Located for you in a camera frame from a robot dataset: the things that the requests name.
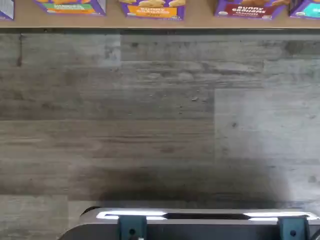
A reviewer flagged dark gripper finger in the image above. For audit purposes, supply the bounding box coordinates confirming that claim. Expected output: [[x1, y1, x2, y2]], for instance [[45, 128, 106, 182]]
[[277, 216, 309, 240], [117, 215, 148, 240]]

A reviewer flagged Annie's chocolate bunny grahams box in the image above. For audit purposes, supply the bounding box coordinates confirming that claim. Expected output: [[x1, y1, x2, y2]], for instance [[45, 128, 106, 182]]
[[214, 0, 289, 21]]

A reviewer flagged wooden lower shelf board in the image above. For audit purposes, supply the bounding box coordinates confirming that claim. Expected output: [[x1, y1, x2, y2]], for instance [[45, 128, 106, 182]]
[[0, 0, 320, 30]]

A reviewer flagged Annie's honey bunny grahams box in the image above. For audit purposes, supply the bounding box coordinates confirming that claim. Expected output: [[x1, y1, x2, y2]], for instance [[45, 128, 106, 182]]
[[118, 0, 187, 22]]

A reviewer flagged Annie's teal label purple box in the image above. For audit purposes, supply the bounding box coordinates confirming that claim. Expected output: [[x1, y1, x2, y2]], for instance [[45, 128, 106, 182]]
[[287, 0, 320, 20]]

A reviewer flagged Annie's hidden veggies box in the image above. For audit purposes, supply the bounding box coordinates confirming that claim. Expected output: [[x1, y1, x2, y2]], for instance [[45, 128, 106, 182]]
[[32, 0, 107, 17]]

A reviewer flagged Annie's magenta label grahams box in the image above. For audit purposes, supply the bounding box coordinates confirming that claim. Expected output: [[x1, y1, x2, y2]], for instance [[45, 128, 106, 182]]
[[0, 0, 15, 21]]

